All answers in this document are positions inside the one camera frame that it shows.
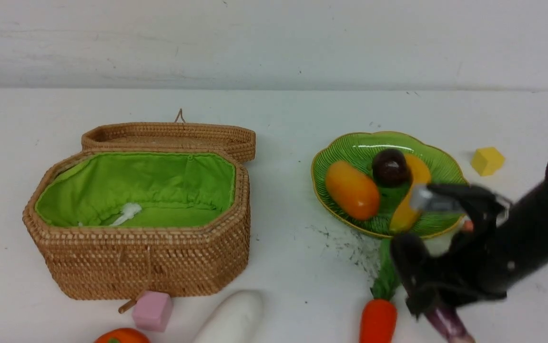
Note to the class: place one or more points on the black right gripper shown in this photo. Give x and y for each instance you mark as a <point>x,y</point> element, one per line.
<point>449,279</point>

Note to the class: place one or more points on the purple eggplant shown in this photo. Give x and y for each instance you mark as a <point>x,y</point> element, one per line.
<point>448,324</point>

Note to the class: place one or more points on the orange carrot with green top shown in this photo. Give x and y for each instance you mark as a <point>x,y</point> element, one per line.
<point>379,317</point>

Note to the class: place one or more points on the dark purple mangosteen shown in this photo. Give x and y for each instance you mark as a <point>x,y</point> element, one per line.
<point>390,169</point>

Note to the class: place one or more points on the white radish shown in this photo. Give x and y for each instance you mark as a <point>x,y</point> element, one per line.
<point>235,320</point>

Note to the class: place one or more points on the orange persimmon with green leaf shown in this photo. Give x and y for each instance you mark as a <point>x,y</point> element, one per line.
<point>123,335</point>

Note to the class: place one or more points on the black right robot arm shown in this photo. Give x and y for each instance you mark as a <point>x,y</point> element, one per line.
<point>509,242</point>

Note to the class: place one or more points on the orange foam cube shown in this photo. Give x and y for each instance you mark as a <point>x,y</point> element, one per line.
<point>468,226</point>

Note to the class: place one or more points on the yellow banana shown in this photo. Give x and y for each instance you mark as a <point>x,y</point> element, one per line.
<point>405,216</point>

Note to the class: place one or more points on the yellow foam cube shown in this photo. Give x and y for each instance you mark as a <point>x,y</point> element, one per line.
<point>487,161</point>

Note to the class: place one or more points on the orange yellow mango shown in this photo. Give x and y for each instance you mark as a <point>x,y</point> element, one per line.
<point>352,190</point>

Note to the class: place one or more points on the green leaf-shaped plate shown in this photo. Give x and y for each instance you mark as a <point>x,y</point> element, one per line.
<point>358,149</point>

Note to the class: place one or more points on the woven wicker basket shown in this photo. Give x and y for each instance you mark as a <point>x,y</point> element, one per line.
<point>146,206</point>

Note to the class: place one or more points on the pink foam cube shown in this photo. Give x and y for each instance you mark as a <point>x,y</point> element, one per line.
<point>152,311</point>

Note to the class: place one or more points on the wooden basket toggle peg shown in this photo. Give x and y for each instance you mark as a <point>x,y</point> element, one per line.
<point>127,306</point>

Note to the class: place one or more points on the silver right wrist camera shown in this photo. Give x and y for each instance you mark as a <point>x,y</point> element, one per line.
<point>422,199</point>

